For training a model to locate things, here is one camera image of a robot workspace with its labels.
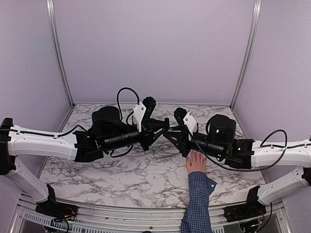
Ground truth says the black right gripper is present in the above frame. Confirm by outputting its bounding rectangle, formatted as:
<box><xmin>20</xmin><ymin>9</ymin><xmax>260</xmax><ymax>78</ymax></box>
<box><xmin>163</xmin><ymin>126</ymin><xmax>225</xmax><ymax>160</ymax></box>

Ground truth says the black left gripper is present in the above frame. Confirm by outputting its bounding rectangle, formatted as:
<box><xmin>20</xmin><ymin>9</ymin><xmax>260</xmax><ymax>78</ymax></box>
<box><xmin>104</xmin><ymin>119</ymin><xmax>171</xmax><ymax>152</ymax></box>

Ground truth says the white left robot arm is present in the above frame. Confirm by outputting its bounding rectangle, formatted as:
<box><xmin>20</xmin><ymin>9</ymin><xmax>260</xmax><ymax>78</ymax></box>
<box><xmin>0</xmin><ymin>97</ymin><xmax>170</xmax><ymax>216</ymax></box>

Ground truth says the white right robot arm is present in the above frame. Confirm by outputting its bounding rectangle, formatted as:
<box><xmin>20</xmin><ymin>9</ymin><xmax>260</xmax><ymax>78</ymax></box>
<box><xmin>163</xmin><ymin>108</ymin><xmax>311</xmax><ymax>217</ymax></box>

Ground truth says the blue checkered sleeve forearm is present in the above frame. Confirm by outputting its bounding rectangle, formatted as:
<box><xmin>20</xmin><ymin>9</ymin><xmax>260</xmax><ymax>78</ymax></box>
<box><xmin>181</xmin><ymin>171</ymin><xmax>217</xmax><ymax>233</ymax></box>

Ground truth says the person's hand with long nails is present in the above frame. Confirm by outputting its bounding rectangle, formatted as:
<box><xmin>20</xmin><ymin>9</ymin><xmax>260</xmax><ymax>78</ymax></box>
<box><xmin>186</xmin><ymin>151</ymin><xmax>207</xmax><ymax>175</ymax></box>

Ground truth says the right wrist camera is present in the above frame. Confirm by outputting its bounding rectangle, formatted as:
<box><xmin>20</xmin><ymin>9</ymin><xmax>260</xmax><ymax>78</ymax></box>
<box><xmin>183</xmin><ymin>112</ymin><xmax>198</xmax><ymax>135</ymax></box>

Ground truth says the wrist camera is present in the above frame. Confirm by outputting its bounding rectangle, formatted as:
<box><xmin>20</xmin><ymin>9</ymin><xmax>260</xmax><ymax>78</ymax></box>
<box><xmin>183</xmin><ymin>112</ymin><xmax>198</xmax><ymax>135</ymax></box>
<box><xmin>133</xmin><ymin>102</ymin><xmax>146</xmax><ymax>133</ymax></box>

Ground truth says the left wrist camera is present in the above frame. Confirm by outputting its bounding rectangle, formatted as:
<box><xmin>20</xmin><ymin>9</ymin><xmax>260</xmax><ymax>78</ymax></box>
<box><xmin>133</xmin><ymin>102</ymin><xmax>146</xmax><ymax>133</ymax></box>

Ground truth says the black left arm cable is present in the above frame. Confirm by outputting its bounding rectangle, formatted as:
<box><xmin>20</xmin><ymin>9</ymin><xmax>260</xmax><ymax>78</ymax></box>
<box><xmin>109</xmin><ymin>87</ymin><xmax>141</xmax><ymax>158</ymax></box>

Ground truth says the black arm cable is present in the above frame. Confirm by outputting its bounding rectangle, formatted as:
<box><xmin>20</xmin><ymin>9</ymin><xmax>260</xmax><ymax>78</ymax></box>
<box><xmin>109</xmin><ymin>87</ymin><xmax>141</xmax><ymax>158</ymax></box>
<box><xmin>189</xmin><ymin>129</ymin><xmax>311</xmax><ymax>172</ymax></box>

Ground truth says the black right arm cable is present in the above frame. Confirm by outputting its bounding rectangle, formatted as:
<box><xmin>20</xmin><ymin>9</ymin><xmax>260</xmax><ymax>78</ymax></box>
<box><xmin>189</xmin><ymin>129</ymin><xmax>311</xmax><ymax>172</ymax></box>

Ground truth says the aluminium front rail frame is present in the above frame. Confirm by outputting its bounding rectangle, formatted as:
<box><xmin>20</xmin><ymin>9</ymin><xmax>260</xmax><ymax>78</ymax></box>
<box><xmin>8</xmin><ymin>193</ymin><xmax>292</xmax><ymax>233</ymax></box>

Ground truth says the right aluminium corner post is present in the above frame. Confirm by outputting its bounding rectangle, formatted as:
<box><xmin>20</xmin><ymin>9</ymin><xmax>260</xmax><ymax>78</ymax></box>
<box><xmin>230</xmin><ymin>0</ymin><xmax>262</xmax><ymax>112</ymax></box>

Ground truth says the aluminium corner post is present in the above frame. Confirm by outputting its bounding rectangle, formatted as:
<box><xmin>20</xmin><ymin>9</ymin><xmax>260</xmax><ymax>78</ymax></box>
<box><xmin>230</xmin><ymin>0</ymin><xmax>262</xmax><ymax>112</ymax></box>
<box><xmin>46</xmin><ymin>0</ymin><xmax>75</xmax><ymax>108</ymax></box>

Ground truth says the left aluminium corner post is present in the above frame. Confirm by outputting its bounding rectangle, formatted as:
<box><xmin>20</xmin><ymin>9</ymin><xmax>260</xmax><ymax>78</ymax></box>
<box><xmin>46</xmin><ymin>0</ymin><xmax>75</xmax><ymax>108</ymax></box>

